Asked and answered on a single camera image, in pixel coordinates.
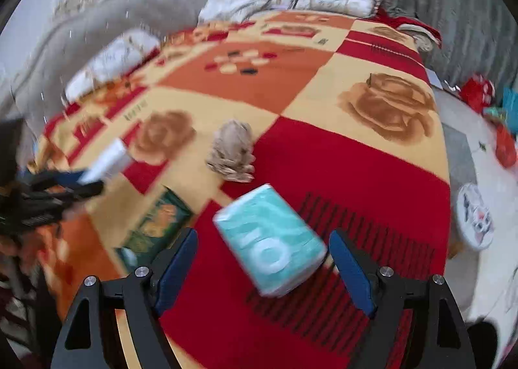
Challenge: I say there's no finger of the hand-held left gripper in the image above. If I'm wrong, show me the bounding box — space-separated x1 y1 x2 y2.
28 182 105 208
22 169 90 187

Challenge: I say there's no white printed carton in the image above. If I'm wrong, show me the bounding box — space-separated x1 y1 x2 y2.
77 138 134 185

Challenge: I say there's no teal tissue pack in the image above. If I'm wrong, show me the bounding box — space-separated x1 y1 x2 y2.
212 183 328 297

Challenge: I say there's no grey green patterned curtain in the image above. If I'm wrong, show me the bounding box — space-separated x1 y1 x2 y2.
227 0 518 86

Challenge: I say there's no red orange printed blanket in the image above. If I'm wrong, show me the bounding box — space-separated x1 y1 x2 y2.
34 9 452 369

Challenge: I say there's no red plush cloth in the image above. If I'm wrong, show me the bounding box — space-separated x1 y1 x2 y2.
376 9 442 46

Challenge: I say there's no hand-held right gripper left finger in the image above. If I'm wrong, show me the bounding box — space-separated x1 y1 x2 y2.
51 227 199 369

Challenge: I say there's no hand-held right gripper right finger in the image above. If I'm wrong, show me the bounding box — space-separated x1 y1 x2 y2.
328 229 476 369

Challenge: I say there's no cat print round stool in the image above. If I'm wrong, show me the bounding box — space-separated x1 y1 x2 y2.
456 182 495 250

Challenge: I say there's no brown crumpled paper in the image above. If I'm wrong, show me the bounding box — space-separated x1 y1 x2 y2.
206 119 256 184

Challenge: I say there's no red gift bag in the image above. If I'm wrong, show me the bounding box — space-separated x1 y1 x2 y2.
461 74 496 113

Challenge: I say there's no red plastic bag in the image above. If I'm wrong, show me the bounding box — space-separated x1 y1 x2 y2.
496 122 518 169

